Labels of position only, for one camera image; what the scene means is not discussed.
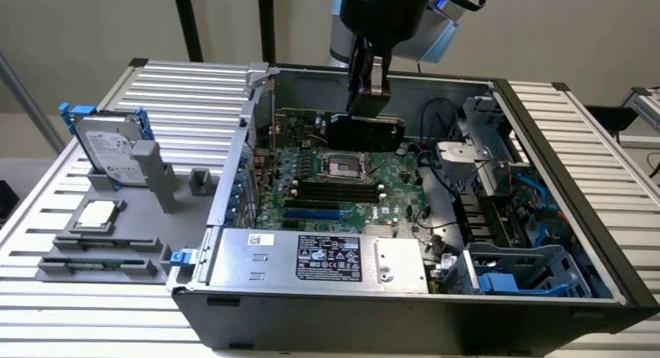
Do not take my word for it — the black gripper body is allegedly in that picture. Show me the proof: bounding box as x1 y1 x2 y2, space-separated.
339 0 431 60

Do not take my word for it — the black graphics card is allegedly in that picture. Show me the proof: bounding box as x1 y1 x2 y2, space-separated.
271 107 408 154

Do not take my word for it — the blue expansion slot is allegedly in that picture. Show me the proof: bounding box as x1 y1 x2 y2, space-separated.
281 208 345 222

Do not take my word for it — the black stand pole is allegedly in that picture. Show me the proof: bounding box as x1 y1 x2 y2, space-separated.
256 0 279 63
173 0 205 63

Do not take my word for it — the CPU socket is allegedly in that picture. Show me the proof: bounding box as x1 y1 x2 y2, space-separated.
315 150 371 182

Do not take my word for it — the green Dell motherboard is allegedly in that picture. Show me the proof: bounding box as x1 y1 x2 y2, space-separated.
251 107 431 236

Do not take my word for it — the metal drive cage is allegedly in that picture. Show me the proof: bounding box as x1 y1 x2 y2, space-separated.
435 95 533 198

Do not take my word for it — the black RAM slots bank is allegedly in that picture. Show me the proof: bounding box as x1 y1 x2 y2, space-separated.
291 179 387 204

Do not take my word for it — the silver power supply unit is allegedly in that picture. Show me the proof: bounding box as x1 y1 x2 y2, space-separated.
205 227 431 295

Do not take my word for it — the grey parts rack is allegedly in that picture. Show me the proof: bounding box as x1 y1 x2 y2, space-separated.
37 140 224 285

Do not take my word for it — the grey disk bay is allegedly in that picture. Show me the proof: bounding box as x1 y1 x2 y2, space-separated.
460 240 592 298

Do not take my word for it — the blue case latch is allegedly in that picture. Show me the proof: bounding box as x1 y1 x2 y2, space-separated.
171 248 196 267

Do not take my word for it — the black open PC case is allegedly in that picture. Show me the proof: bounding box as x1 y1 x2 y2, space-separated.
168 61 660 356

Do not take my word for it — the silver CPU chip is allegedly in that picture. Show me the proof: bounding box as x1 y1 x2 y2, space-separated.
75 200 119 227

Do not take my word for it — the green RAM stick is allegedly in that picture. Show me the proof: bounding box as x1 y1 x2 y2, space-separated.
43 257 147 270
55 237 157 248

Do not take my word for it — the black looped wire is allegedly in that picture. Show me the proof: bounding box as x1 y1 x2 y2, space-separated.
417 97 461 150

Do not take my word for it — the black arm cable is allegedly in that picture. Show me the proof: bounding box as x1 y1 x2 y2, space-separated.
448 0 489 13

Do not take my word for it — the blue data wire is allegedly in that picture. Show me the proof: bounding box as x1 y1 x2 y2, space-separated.
512 175 564 254

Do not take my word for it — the hard disk with blue bracket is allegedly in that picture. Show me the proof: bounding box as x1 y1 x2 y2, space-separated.
57 102 156 190

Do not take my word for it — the grey slanted metal post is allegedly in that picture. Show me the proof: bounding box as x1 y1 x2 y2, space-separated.
0 50 68 155

